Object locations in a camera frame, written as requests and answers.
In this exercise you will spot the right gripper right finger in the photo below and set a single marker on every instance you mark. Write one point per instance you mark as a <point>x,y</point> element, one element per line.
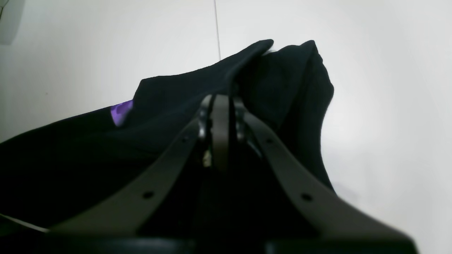
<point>341,228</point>

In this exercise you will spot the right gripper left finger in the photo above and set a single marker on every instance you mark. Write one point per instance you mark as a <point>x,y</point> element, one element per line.
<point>124,213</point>

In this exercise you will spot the black T-shirt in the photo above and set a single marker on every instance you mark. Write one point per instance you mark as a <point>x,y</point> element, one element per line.
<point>53,172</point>

